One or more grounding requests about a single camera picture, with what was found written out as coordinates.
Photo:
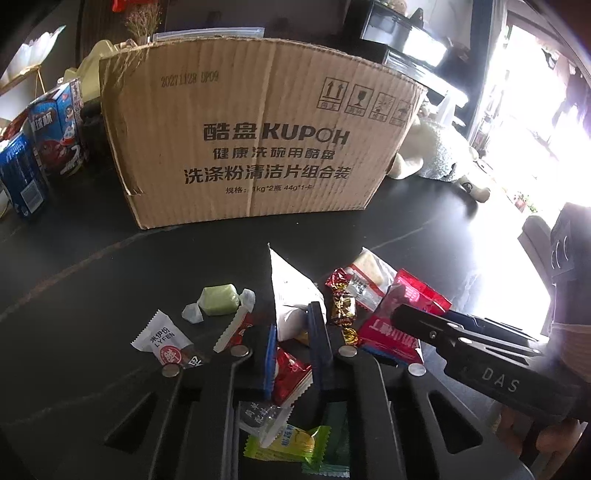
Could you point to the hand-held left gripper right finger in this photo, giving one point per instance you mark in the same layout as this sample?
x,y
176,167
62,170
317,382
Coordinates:
x,y
319,346

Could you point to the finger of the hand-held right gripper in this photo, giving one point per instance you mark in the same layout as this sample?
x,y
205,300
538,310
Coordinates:
x,y
429,325
498,330

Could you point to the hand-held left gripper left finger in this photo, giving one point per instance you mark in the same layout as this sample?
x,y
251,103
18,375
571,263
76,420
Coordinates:
x,y
269,369

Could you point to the yellow and green snack packet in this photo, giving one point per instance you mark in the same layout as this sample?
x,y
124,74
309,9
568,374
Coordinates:
x,y
291,443

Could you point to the dark green snack packet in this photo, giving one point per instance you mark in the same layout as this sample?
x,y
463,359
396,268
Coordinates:
x,y
334,443

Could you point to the brown cardboard box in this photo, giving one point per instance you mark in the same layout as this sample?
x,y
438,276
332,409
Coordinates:
x,y
258,134

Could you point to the person's right hand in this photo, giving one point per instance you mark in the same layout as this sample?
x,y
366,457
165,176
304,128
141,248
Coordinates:
x,y
554,438

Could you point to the large red snack packet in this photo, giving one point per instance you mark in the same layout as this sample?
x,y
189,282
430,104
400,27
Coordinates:
x,y
401,314

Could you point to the gold and red wrapped candy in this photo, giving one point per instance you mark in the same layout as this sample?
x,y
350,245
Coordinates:
x,y
344,307

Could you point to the clear printed snack packet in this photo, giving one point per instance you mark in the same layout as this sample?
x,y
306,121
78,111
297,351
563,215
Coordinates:
x,y
258,420

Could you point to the red and white candy packet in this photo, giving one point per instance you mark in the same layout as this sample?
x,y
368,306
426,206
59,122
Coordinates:
x,y
233,330

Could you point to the white triangular snack packet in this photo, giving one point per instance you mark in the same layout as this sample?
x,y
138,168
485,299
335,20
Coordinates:
x,y
288,286

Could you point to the clear biscuit packet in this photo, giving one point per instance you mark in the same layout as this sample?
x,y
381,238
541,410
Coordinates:
x,y
369,277

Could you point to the green wrapped candy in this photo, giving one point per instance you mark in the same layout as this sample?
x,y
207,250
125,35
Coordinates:
x,y
219,300

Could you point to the grey chair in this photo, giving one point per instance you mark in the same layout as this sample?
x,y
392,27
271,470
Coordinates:
x,y
535,244

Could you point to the white candy packet red mark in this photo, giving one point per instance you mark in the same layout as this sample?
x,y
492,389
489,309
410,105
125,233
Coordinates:
x,y
159,341

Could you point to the small potted plant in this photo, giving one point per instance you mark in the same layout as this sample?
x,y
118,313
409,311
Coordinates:
x,y
524,201

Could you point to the white plush toy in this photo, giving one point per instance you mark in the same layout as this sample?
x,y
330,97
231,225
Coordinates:
x,y
434,152

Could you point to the black piano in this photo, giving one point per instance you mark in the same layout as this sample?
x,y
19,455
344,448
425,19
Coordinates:
x,y
406,41

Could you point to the black box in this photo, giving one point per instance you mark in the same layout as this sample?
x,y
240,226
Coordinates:
x,y
94,129

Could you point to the blue drink can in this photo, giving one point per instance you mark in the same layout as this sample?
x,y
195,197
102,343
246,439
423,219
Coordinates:
x,y
21,177

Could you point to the blue chocolate candy container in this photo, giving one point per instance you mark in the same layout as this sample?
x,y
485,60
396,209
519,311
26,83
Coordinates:
x,y
57,134

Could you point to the gold mountain-shaped box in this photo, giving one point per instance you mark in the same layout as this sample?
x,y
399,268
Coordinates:
x,y
90,69

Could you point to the dried flower bunch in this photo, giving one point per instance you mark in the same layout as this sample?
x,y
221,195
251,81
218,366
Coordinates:
x,y
143,25

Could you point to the white shell dish gold stand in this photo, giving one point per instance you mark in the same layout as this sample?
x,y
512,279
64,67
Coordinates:
x,y
32,50

